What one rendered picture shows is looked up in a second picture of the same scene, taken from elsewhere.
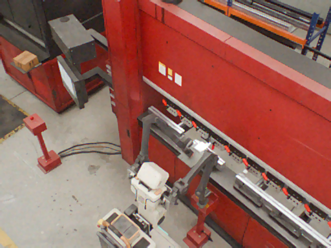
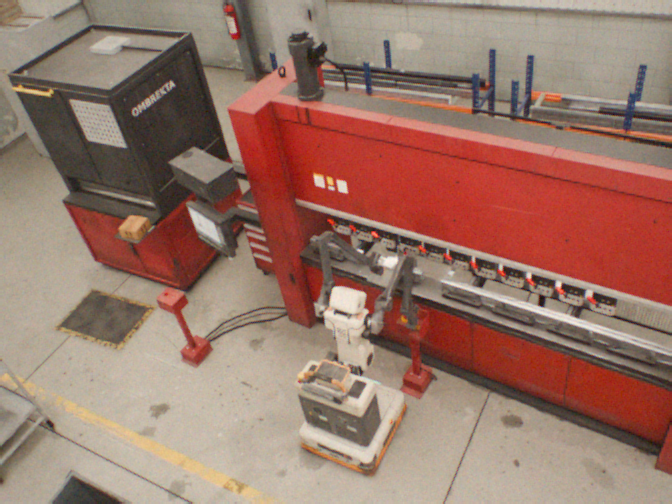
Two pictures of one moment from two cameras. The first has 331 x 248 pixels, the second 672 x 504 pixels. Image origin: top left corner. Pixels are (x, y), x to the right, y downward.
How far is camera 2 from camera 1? 1.34 m
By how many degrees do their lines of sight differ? 7
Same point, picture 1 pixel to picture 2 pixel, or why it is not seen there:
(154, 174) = (349, 296)
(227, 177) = (432, 288)
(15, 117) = (129, 313)
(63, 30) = (191, 166)
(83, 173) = (245, 352)
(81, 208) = (258, 393)
